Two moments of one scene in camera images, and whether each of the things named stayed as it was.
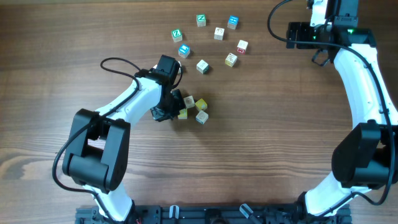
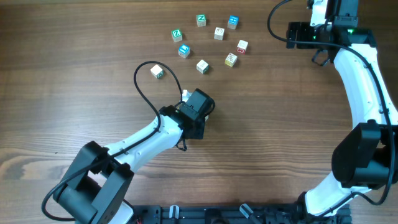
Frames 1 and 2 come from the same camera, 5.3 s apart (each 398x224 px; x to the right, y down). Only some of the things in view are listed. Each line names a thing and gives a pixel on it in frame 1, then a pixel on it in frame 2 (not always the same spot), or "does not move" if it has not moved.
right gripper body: [304, 32] does not move
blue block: [184, 50] does not move
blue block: [232, 22] does not move
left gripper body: [169, 107] → [199, 133]
